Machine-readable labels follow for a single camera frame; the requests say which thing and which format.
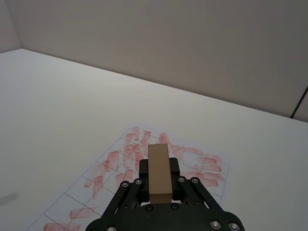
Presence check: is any thin dark pole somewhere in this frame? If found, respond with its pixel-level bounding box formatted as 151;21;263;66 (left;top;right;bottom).
290;86;308;119

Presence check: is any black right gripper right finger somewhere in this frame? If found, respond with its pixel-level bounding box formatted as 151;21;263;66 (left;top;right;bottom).
168;157;226;213

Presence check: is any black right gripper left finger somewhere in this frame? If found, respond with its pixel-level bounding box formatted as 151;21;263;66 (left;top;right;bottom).
102;158;150;217

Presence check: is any tan rectangular block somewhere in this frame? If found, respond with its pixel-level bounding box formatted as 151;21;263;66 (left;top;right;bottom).
147;143;174;205

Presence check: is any white paper with red marks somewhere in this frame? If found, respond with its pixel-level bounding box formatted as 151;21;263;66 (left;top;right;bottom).
23;124;231;231

